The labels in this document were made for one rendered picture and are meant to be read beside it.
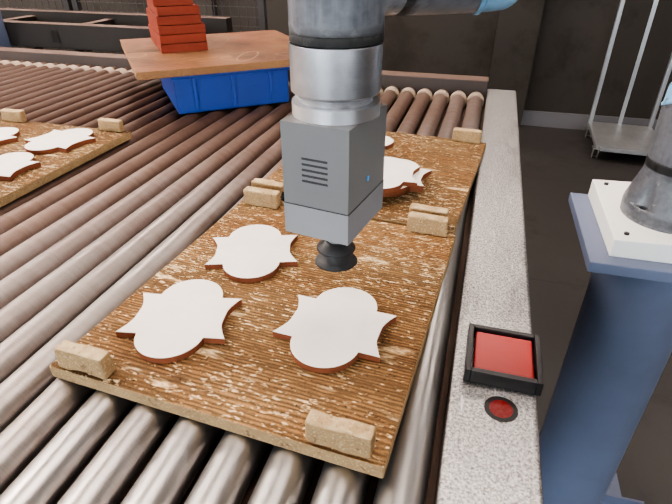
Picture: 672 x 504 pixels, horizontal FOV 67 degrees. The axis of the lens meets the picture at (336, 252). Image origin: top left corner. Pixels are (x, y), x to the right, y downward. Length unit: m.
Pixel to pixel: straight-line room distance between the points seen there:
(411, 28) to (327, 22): 4.07
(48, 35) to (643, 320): 2.22
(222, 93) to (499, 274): 0.92
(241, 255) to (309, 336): 0.19
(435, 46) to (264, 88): 3.14
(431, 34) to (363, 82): 4.04
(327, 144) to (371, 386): 0.23
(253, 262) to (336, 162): 0.29
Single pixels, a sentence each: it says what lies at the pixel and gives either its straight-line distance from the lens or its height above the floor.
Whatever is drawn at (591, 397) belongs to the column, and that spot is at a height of 0.53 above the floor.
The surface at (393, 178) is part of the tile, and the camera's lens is 0.84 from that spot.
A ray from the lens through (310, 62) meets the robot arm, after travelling 0.41.
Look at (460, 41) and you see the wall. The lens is 4.44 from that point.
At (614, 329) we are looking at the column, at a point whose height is 0.70.
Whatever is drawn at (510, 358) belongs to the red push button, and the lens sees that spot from 0.57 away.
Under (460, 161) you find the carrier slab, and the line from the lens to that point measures 1.03.
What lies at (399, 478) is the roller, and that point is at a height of 0.92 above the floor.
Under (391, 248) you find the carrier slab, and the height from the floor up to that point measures 0.94.
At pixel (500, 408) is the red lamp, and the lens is 0.54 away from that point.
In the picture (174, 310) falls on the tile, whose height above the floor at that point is 0.94.
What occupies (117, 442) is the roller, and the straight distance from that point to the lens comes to 0.52.
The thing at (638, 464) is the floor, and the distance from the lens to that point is 1.83.
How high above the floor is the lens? 1.30
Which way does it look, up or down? 32 degrees down
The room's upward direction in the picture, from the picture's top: straight up
